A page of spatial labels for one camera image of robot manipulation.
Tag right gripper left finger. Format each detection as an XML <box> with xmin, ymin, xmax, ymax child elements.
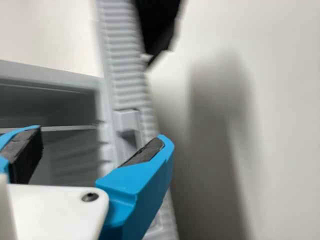
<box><xmin>0</xmin><ymin>124</ymin><xmax>44</xmax><ymax>185</ymax></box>

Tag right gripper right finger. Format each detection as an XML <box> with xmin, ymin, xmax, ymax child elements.
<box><xmin>95</xmin><ymin>134</ymin><xmax>175</xmax><ymax>240</ymax></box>

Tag white incubator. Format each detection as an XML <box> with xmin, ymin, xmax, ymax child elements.
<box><xmin>0</xmin><ymin>59</ymin><xmax>106</xmax><ymax>186</ymax></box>

